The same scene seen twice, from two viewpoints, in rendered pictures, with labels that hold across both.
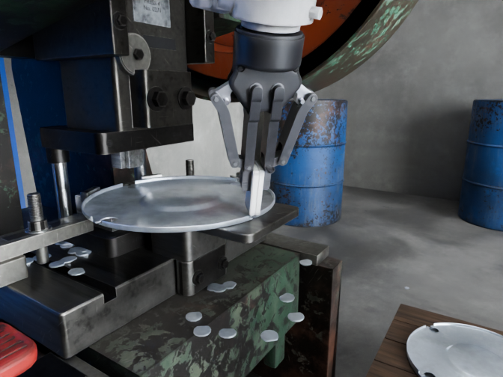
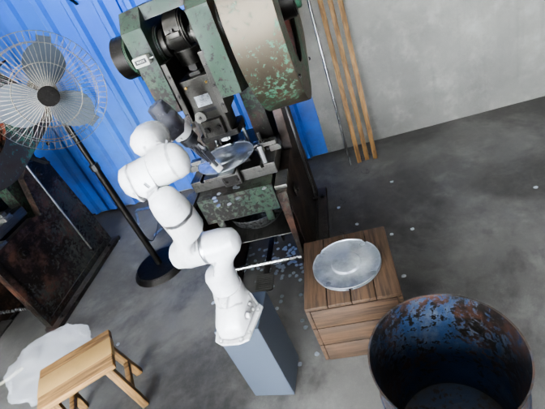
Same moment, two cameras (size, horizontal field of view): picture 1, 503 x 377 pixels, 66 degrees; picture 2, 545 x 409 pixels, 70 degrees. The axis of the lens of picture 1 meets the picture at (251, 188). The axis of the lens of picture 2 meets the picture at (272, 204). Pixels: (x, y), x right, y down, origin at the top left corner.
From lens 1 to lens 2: 174 cm
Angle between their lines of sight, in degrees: 69
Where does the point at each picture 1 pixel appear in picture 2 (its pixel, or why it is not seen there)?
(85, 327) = (197, 187)
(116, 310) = (205, 185)
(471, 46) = not seen: outside the picture
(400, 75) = not seen: outside the picture
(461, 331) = (371, 251)
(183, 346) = (208, 200)
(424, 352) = (338, 247)
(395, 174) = not seen: outside the picture
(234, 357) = (235, 208)
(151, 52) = (208, 113)
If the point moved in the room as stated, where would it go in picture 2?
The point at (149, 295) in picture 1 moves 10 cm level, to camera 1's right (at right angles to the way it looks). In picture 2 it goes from (216, 183) to (222, 190)
